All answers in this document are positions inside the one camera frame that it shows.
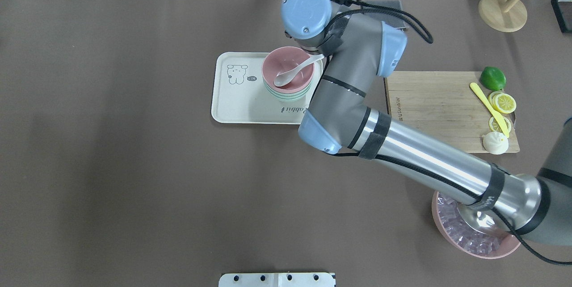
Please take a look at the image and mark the cream rabbit tray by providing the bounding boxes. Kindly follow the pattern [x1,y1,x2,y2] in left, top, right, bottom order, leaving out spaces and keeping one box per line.
[211,51,323,125]

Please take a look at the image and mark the grey folded cloth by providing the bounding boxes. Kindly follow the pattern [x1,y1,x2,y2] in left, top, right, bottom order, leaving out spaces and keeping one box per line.
[365,0,408,30]

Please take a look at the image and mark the wooden cutting board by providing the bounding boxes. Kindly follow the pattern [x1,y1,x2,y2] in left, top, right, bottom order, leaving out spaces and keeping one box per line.
[384,71,492,153]

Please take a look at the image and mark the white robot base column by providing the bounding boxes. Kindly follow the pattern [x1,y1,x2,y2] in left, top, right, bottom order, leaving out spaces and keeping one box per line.
[218,271,336,287]

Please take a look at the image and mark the large pink ice bowl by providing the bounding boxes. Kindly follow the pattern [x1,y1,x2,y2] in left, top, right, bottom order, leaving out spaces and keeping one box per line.
[431,191,521,260]

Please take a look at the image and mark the yellow plastic knife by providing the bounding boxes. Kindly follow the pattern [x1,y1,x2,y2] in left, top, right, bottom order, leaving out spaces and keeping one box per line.
[469,83,509,138]

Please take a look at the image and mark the green lime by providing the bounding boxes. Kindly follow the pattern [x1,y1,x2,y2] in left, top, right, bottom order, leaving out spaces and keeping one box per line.
[479,66,506,91]

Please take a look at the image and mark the white ceramic spoon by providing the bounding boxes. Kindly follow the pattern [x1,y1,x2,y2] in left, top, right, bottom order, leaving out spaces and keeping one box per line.
[273,54,324,87]

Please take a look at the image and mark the wooden mug tree stand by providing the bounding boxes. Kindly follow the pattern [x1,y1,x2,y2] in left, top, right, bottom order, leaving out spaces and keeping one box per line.
[478,0,527,33]

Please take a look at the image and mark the lemon slice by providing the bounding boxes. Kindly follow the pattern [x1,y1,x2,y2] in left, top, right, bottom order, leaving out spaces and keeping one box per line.
[488,116,513,133]
[488,91,517,114]

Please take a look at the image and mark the small pink bowl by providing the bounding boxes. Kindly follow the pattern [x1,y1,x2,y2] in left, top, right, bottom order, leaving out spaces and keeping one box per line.
[261,46,315,94]

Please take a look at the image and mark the stacked green bowls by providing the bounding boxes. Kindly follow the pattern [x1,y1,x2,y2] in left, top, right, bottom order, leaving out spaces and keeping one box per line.
[263,83,312,102]

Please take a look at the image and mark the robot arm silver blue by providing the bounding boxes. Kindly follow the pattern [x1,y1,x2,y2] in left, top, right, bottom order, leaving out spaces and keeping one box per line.
[281,0,572,246]

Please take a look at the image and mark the metal ice scoop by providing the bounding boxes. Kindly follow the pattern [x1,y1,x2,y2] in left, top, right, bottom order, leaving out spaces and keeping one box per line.
[457,205,509,239]

